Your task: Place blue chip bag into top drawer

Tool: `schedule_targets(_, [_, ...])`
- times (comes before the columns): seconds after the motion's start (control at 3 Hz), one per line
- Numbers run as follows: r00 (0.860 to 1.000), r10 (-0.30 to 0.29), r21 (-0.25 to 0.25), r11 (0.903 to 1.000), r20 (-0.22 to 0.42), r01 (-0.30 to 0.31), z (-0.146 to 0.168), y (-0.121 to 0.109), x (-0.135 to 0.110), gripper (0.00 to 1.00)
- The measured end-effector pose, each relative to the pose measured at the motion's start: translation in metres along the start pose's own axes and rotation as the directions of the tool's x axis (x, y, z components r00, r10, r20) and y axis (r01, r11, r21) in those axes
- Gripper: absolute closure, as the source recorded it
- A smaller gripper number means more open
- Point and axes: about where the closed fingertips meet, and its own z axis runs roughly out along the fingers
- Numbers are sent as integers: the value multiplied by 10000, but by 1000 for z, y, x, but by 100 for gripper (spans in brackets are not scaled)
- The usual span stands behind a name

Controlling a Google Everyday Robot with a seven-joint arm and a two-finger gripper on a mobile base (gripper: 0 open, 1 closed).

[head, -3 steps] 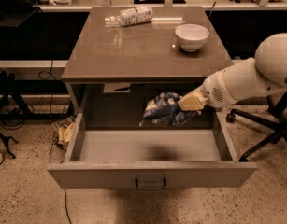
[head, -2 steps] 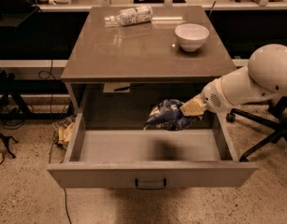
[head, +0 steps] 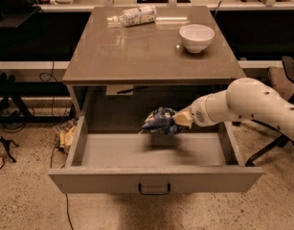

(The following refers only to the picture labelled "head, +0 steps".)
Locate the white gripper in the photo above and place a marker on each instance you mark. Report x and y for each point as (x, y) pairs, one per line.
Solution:
(196, 114)

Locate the blue chip bag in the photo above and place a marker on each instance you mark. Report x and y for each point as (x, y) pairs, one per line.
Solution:
(160, 121)

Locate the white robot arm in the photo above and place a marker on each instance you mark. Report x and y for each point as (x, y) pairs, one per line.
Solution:
(244, 99)

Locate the open grey top drawer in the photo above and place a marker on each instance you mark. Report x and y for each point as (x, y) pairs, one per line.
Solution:
(201, 160)

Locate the white label with pen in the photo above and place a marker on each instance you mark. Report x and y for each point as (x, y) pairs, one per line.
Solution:
(122, 89)

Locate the grey cabinet table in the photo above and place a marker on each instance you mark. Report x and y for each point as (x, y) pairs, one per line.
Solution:
(147, 54)

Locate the white ceramic bowl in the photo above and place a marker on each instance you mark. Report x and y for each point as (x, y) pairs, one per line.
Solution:
(195, 37)

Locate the black office chair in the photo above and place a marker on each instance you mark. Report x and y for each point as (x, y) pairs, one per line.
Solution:
(282, 80)

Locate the clear plastic water bottle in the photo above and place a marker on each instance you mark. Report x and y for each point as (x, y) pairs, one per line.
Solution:
(133, 17)

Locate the crumpled yellow paper pile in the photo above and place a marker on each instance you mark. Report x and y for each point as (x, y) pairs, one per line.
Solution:
(65, 133)

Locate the black tripod stand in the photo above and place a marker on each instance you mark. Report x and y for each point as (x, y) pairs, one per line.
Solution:
(14, 110)

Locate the black drawer handle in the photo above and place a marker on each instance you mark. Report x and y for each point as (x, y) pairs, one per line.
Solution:
(152, 190)

